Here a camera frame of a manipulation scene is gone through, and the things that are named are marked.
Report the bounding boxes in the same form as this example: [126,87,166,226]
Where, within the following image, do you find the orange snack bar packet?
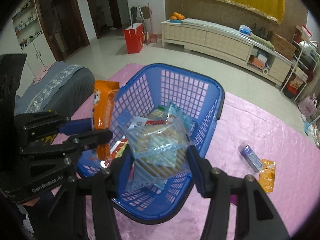
[94,80,120,167]

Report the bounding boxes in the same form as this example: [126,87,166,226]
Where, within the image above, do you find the grey chair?
[15,61,96,120]

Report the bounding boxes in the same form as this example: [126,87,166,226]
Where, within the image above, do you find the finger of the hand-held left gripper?
[15,111,95,143]
[20,129,113,159]

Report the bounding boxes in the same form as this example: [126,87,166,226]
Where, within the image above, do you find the white rags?
[308,124,320,147]

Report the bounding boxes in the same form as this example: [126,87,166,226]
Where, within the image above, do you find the orange box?
[252,57,266,68]

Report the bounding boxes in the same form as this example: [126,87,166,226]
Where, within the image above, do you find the person's left hand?
[22,197,43,207]

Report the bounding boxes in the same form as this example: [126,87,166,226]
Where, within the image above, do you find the white metal rack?
[280,39,320,102]

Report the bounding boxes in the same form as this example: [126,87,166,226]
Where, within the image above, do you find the green cushion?
[250,34,275,51]

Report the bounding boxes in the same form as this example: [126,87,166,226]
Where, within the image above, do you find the red yellow snack packet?
[89,135,130,165]

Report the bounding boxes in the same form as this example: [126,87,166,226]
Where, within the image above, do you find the red paper bag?
[123,22,145,54]

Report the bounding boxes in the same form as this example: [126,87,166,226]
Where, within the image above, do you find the small orange packet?
[258,159,277,193]

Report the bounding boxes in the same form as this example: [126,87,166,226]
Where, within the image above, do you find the dark wooden door frame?
[84,0,123,39]

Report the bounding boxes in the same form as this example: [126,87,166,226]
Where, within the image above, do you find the blue mop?
[304,116,320,136]

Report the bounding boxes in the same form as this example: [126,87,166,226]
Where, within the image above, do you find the lace chair cover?
[25,64,87,114]

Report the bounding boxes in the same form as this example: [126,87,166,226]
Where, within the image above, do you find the person's left forearm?
[15,200,58,240]

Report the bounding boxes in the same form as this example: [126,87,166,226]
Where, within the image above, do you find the pink quilted table cover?
[50,64,320,240]

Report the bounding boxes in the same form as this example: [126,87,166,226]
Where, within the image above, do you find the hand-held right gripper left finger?
[37,151,135,240]

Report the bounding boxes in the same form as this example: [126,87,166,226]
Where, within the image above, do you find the light blue striped snack packet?
[124,115,194,193]

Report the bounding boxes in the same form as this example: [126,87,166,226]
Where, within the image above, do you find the pink bag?
[298,94,318,117]

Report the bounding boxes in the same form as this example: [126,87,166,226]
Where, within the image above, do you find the small purple blue box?
[239,144,263,173]

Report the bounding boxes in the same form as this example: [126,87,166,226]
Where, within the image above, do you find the brown cardboard box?
[270,32,297,60]

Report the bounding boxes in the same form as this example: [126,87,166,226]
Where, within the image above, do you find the black router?
[253,24,273,40]

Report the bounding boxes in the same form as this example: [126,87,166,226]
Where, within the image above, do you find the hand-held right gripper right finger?
[186,145,290,240]

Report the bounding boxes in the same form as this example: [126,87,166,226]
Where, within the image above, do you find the cream low cabinet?
[161,18,293,87]

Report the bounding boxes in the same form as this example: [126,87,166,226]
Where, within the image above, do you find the blue plastic basket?
[76,63,225,225]

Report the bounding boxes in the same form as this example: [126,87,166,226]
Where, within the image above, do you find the white cupboard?
[12,0,54,70]

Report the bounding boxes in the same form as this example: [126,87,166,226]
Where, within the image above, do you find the pink cloth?
[33,64,55,84]

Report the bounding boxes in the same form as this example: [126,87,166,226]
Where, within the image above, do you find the dark wooden door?
[34,0,90,62]

